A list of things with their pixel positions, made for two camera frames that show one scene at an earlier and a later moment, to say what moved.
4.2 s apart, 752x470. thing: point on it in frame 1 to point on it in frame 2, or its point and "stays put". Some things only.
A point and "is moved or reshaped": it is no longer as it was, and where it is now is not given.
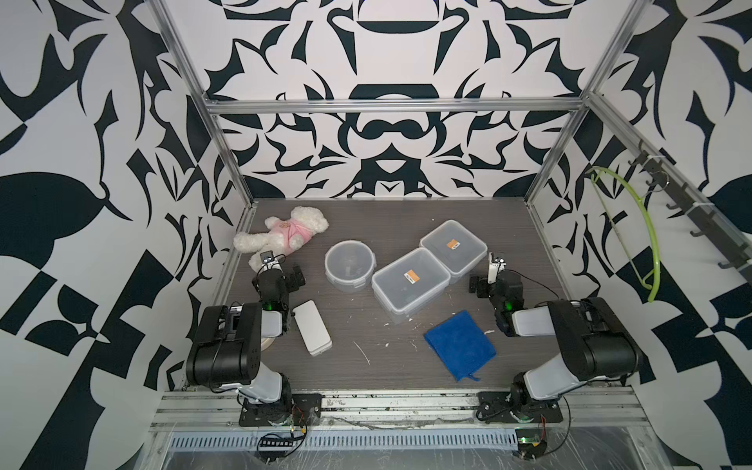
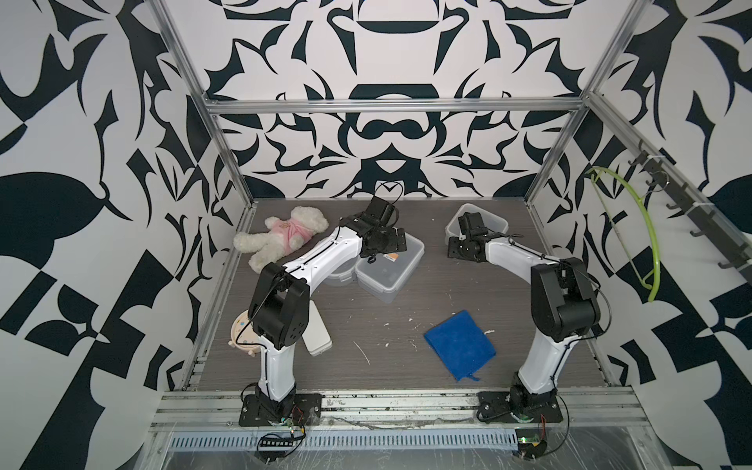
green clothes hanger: [655, 279] stays put
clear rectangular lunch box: [409, 284] is moved or reshaped
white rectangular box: [312, 328] stays put
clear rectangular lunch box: [454, 247] to [493, 225]
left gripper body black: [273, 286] to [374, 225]
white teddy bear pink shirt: [282, 236] stays put
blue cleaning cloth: [462, 346] stays put
